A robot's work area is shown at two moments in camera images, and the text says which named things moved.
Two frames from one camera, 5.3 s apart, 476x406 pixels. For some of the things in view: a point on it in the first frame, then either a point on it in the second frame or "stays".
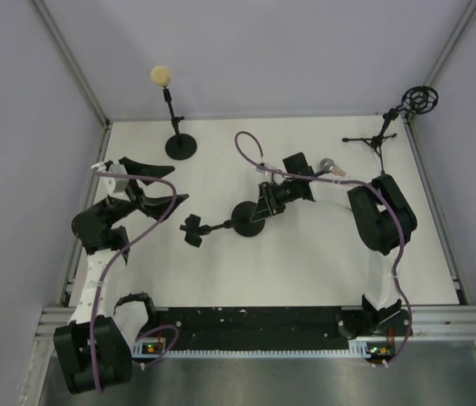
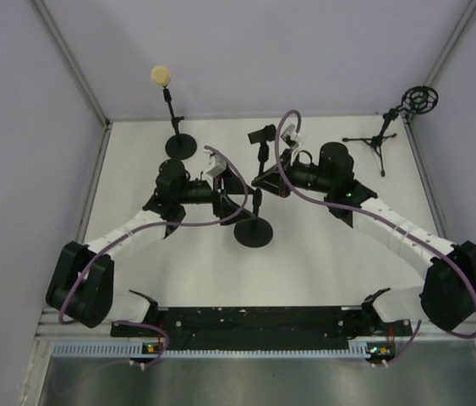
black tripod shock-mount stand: (419, 100) stays
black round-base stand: (241, 221) → (257, 232)
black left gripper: (155, 208) → (232, 185)
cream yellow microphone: (161, 75) stays
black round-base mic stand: (178, 146) stays
